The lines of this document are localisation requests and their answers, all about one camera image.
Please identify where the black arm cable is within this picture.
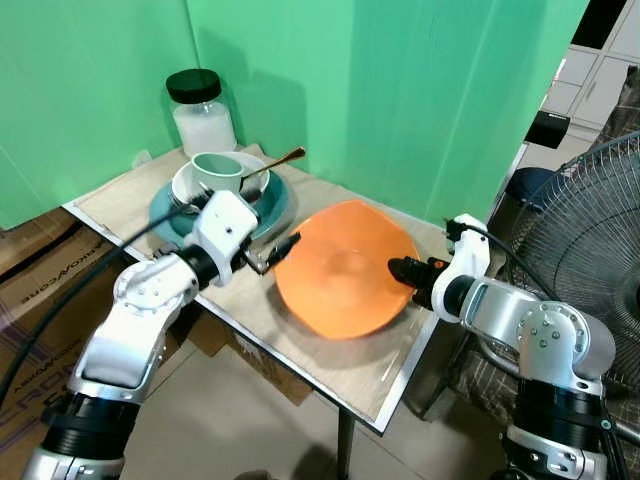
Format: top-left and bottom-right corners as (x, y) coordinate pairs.
(452, 218), (546, 301)
(0, 199), (207, 406)

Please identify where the brown metal spoon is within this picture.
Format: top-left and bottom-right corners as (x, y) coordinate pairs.
(240, 147), (308, 187)

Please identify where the glass jar with black lid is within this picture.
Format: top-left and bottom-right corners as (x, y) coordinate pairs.
(165, 68), (239, 159)

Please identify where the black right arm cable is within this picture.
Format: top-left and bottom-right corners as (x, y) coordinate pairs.
(452, 218), (546, 301)

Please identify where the metal table leg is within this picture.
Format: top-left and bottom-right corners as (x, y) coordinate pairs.
(337, 408), (354, 480)

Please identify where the dark blue round stool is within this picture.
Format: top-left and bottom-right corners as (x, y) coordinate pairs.
(503, 167), (563, 217)

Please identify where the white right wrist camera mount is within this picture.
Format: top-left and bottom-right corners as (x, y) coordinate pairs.
(445, 213), (493, 303)

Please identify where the small black box device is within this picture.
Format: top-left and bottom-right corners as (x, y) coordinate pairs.
(524, 111), (572, 150)

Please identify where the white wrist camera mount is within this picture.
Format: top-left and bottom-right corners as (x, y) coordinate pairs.
(445, 213), (493, 303)
(190, 189), (260, 287)

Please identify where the plain brown cardboard box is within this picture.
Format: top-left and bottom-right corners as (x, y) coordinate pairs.
(184, 308), (314, 407)

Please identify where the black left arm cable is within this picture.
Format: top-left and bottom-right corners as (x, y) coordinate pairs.
(0, 199), (207, 406)

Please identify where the black wire-guard floor fan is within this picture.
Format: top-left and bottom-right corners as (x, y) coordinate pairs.
(496, 131), (640, 397)

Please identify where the printed brown cardboard box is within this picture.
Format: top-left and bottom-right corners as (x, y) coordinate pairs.
(0, 205), (191, 471)

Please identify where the orange plastic plate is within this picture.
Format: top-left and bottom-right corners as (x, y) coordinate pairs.
(273, 199), (422, 341)

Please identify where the pale green cup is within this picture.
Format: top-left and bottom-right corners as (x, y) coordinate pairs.
(191, 152), (247, 197)

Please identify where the teal ceramic plate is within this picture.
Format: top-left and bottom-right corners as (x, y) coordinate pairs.
(149, 170), (297, 247)

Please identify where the black flat screen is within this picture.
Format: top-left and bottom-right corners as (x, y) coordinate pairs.
(570, 0), (628, 51)

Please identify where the white drawer cabinet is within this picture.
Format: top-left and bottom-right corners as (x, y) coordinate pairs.
(544, 0), (640, 133)

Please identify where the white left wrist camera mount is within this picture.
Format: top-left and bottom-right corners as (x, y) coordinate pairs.
(190, 189), (260, 287)

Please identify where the white ceramic bowl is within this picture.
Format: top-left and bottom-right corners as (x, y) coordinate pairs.
(171, 151), (272, 213)

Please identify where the green backdrop screen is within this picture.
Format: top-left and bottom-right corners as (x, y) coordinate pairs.
(0, 0), (592, 233)

